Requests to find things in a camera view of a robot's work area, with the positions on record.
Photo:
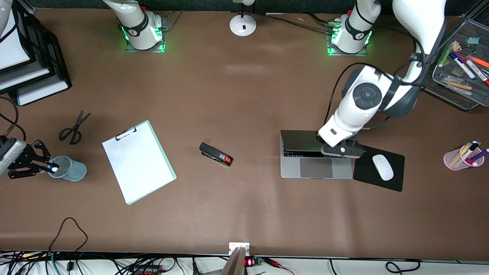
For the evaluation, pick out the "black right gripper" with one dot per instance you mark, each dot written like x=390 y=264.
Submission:
x=27 y=160

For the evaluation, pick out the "silver laptop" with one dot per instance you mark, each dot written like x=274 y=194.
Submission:
x=294 y=168

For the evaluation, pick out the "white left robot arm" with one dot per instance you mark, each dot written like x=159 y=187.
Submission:
x=420 y=23

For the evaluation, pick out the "white marker tag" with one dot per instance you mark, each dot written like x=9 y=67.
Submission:
x=238 y=245

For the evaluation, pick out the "green marker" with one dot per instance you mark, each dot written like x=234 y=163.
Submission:
x=446 y=55

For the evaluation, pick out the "black and white marker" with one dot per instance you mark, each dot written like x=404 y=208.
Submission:
x=470 y=149

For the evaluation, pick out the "white marker with blue cap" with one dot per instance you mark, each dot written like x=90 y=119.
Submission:
x=463 y=65

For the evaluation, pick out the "purple marker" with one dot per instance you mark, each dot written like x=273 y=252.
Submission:
x=480 y=154

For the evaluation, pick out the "red marker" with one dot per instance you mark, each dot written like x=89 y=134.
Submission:
x=477 y=72

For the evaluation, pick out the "orange marker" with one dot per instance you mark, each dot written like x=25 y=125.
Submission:
x=479 y=61

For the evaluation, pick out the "blue mesh pen cup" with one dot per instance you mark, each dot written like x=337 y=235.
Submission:
x=74 y=170

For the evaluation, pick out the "black scissors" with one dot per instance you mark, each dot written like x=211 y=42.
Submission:
x=74 y=128

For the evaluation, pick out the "white computer mouse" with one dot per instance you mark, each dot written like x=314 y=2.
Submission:
x=383 y=167

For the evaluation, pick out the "white paper stack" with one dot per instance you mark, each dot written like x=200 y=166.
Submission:
x=42 y=93
x=11 y=49

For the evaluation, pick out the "black mouse pad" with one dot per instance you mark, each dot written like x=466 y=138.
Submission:
x=393 y=183

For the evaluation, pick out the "green clipboard with paper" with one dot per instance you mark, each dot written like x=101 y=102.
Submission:
x=137 y=164

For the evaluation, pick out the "black stacked document tray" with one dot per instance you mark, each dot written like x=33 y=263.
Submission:
x=46 y=57

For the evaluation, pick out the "black stapler with red end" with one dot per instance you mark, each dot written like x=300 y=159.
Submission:
x=214 y=152

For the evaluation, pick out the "black mesh desk tray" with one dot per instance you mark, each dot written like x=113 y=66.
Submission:
x=447 y=89

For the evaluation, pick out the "white lamp base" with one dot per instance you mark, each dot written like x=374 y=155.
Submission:
x=243 y=26

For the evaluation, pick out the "pink translucent pen cup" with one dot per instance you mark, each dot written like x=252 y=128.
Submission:
x=454 y=164

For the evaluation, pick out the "yellow pencil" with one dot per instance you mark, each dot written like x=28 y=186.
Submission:
x=458 y=156

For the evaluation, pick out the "circuit board with red display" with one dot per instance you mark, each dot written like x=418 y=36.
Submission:
x=253 y=262

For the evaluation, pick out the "grey metal bar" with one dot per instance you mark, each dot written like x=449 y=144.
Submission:
x=233 y=263

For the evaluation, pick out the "teal binder clip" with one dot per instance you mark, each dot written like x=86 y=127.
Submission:
x=473 y=40

